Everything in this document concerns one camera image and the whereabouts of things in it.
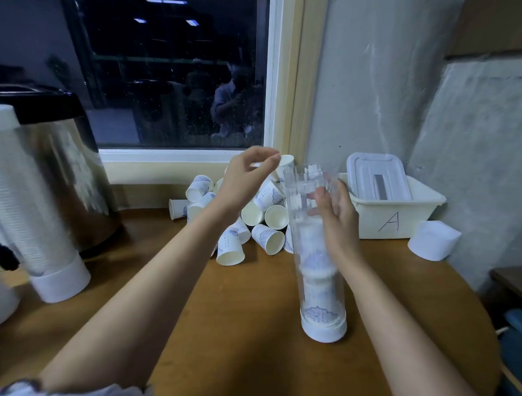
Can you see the person's right forearm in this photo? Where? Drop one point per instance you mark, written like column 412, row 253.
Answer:
column 404, row 339

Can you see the translucent plastic box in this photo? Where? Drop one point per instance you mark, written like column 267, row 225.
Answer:
column 408, row 216

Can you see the person's right hand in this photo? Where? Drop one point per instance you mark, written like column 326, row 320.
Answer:
column 342, row 232

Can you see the dark wooden side counter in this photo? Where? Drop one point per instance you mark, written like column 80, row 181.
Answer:
column 507, row 281

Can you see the pile of paper cups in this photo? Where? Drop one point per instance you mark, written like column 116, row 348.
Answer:
column 228, row 249

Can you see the brown wooden wall cabinet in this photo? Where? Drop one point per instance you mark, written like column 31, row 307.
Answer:
column 489, row 24

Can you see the stainless steel water dispenser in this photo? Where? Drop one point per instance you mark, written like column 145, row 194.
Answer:
column 69, row 171

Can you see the nested stack of paper cups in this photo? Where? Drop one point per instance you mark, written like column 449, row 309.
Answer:
column 28, row 212
column 322, row 306

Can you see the white tube cap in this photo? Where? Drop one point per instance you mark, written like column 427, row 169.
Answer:
column 6, row 117

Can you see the white plastic lid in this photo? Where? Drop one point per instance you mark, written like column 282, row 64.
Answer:
column 377, row 175

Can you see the white framed window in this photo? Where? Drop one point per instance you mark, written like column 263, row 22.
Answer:
column 179, row 73

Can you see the person's left hand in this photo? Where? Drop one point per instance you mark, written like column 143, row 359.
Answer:
column 241, row 188

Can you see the blue bin with tan rim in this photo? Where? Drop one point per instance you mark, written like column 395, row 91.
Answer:
column 512, row 347

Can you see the person's left forearm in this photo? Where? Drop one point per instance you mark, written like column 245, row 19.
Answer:
column 139, row 314

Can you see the person's grey shirt sleeve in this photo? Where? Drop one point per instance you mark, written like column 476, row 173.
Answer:
column 57, row 389

